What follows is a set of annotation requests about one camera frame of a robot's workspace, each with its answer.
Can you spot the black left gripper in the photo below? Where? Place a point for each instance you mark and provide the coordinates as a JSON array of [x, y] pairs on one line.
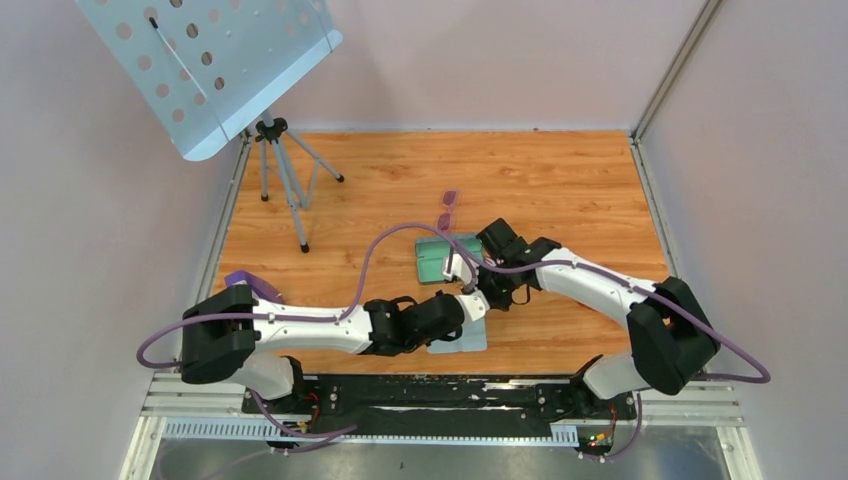
[[430, 341]]

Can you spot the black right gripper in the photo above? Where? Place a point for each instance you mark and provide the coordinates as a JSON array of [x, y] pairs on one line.
[[499, 304]]

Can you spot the light blue cloth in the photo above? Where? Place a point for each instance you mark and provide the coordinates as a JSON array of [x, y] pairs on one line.
[[473, 338]]

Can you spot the grey-green glasses case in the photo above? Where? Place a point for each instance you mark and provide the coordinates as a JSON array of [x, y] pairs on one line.
[[432, 251]]

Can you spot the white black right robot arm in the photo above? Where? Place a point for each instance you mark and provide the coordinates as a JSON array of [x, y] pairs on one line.
[[668, 344]]

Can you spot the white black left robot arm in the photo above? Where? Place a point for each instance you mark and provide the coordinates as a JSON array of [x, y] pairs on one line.
[[236, 336]]

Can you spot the pink transparent sunglasses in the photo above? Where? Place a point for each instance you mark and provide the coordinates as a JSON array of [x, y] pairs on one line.
[[449, 200]]

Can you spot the purple glasses case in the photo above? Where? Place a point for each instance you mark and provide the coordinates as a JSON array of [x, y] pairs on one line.
[[261, 289]]

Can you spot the perforated metal music stand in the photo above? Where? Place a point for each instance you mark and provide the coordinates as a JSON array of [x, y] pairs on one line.
[[211, 70]]

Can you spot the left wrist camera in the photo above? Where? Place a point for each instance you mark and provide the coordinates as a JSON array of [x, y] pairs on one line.
[[474, 305]]

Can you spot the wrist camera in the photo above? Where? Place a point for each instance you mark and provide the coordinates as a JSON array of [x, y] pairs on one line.
[[451, 266], [474, 305]]

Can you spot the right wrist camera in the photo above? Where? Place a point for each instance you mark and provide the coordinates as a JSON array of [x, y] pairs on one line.
[[451, 266]]

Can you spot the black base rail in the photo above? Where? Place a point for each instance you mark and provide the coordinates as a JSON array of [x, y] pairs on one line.
[[514, 410]]

